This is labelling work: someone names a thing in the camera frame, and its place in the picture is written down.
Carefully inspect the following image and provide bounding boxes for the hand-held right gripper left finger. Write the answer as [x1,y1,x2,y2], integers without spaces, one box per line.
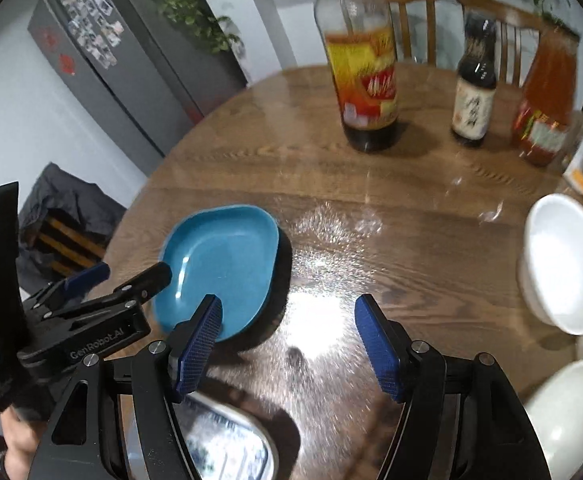
[26,294,224,480]

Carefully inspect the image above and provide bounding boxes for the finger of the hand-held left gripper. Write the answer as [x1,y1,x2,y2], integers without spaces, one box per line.
[46,262,173,322]
[22,261,111,318]

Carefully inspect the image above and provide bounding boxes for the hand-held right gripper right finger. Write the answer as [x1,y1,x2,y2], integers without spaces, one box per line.
[354,294,552,480]

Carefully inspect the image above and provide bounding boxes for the blue plate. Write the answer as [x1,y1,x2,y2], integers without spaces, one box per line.
[150,204,293,343]

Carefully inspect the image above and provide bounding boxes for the medium white bowl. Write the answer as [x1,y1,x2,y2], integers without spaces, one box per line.
[521,359,583,480]

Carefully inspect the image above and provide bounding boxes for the small white bowl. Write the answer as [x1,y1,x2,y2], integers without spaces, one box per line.
[518,193,583,337]

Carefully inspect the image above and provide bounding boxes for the person's left hand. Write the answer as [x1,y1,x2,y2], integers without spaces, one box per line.
[0,407,47,480]

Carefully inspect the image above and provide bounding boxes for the wooden slatted chair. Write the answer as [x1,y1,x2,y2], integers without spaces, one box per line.
[34,217,107,278]

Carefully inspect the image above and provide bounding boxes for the dark cloth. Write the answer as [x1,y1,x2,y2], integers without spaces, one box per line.
[18,162,127,293]

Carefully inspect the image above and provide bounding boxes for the grey refrigerator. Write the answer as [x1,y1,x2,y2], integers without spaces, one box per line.
[26,0,250,158]

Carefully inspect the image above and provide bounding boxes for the group of fridge photo magnets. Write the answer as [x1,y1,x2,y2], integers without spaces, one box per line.
[56,0,125,68]

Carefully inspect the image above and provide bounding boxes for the small dark sauce bottle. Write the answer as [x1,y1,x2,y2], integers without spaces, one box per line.
[450,12,497,148]

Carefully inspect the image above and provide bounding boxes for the large clear sauce bottle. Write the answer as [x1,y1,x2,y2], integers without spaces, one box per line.
[314,0,399,153]

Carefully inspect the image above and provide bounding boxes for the orange sauce bottle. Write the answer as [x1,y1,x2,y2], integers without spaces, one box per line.
[511,25,579,167]

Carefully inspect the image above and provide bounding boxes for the small trailing green plant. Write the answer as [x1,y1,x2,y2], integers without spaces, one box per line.
[526,0,572,26]

